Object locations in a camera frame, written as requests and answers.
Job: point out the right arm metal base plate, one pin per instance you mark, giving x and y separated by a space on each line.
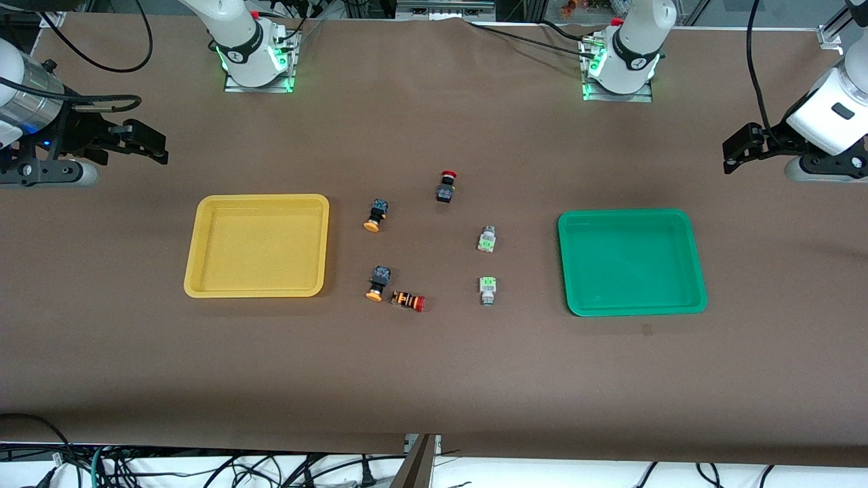
285 61

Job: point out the red button orange striped body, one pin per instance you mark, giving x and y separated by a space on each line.
408 301

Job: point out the red button black body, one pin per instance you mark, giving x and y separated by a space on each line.
445 186

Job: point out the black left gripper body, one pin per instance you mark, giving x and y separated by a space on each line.
772 141

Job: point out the yellow push button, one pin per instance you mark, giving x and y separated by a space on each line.
377 283
375 215

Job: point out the brown table cover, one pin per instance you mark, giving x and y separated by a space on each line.
434 379

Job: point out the aluminium corner bracket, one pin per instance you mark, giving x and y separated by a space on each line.
831 35
53 19

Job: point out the green square push button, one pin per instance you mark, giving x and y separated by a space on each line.
487 289
487 239

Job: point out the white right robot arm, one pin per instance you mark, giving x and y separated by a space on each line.
239 42

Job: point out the aluminium frame post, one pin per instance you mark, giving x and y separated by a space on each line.
420 464

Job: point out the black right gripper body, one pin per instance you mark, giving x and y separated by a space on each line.
76 133

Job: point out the yellow plastic tray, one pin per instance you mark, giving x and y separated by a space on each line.
258 246

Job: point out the green plastic tray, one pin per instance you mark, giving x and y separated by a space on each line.
630 262

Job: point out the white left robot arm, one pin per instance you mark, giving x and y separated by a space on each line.
635 53

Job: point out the grey box with sockets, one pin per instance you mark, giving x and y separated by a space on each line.
444 8

